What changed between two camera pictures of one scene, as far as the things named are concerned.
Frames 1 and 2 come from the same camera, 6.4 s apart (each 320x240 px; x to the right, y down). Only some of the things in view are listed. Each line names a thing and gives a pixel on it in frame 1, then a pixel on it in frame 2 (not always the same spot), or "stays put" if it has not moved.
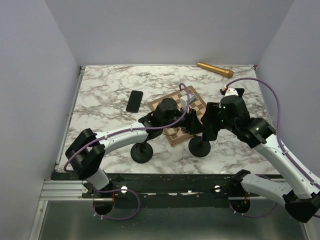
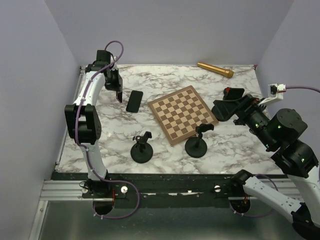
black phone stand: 142,152 stays put
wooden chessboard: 173,136 stays put
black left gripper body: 185,124 -> 112,83
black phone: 134,101 stays put
